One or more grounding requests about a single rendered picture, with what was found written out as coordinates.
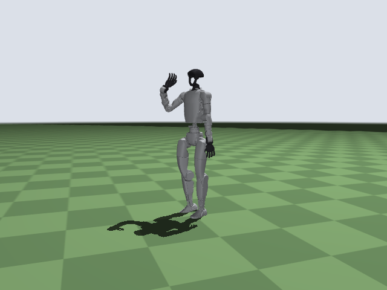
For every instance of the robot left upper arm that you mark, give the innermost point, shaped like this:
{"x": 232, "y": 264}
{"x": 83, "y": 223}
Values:
{"x": 206, "y": 98}

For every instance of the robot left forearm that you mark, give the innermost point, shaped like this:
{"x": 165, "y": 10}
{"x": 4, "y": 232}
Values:
{"x": 208, "y": 128}

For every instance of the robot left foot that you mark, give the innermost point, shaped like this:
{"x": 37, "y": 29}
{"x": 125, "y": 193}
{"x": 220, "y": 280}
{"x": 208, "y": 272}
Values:
{"x": 198, "y": 214}

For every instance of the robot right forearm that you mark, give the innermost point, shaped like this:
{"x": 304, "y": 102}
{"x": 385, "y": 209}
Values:
{"x": 164, "y": 97}

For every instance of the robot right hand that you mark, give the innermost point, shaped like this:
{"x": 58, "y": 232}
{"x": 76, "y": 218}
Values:
{"x": 170, "y": 82}

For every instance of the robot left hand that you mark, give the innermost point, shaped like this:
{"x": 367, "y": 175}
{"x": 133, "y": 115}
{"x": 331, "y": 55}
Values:
{"x": 209, "y": 149}

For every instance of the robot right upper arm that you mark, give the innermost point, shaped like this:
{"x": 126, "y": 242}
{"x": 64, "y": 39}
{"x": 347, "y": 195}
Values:
{"x": 178, "y": 101}

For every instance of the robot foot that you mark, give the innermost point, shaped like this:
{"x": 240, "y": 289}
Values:
{"x": 187, "y": 209}
{"x": 198, "y": 214}

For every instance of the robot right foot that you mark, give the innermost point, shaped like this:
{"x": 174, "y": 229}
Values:
{"x": 187, "y": 209}

